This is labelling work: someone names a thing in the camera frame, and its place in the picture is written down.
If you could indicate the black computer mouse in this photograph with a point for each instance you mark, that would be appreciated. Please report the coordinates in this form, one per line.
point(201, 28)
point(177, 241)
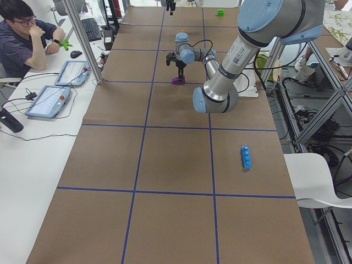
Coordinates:
point(75, 54)

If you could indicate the upper teach pendant tablet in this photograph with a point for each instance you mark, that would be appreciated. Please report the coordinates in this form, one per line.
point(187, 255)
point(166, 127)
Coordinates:
point(73, 73)

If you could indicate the aluminium frame post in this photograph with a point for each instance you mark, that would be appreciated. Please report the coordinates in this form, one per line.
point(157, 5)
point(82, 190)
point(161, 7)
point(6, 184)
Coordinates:
point(82, 38)

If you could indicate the lower teach pendant tablet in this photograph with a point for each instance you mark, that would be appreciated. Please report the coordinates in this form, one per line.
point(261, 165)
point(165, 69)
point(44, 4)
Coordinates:
point(49, 102)

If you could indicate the aluminium frame rack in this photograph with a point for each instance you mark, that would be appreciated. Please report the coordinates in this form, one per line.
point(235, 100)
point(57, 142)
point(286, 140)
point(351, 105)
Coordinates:
point(330, 239)

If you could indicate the teach pendant tablet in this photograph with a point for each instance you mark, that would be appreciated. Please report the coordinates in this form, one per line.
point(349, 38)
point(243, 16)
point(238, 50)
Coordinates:
point(49, 102)
point(73, 73)

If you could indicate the purple trapezoid block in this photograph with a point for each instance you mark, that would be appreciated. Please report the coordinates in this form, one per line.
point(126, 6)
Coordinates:
point(178, 81)

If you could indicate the green plastic toy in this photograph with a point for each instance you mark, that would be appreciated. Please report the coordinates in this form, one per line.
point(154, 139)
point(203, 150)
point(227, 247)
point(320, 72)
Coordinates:
point(66, 45)

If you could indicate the long blue stud brick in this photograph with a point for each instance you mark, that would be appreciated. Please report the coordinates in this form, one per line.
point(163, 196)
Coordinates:
point(246, 157)

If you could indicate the seated man in blue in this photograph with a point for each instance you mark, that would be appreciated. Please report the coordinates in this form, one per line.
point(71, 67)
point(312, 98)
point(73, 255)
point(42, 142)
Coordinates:
point(25, 41)

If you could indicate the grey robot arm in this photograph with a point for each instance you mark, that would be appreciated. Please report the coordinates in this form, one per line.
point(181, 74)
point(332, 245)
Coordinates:
point(258, 23)

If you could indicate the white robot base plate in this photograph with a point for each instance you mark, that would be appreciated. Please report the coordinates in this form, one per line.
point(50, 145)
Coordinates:
point(246, 84)

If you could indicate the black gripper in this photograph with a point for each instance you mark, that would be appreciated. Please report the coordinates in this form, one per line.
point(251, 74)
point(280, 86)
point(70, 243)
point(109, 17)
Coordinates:
point(170, 3)
point(179, 65)

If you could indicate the black keyboard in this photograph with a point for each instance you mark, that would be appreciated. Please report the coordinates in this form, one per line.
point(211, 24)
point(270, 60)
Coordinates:
point(91, 29)

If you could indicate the white chair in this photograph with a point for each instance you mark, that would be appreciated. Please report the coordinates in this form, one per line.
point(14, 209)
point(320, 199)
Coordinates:
point(312, 181)

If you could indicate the green block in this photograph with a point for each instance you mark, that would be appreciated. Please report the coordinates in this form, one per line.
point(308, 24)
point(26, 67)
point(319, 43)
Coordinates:
point(220, 13)

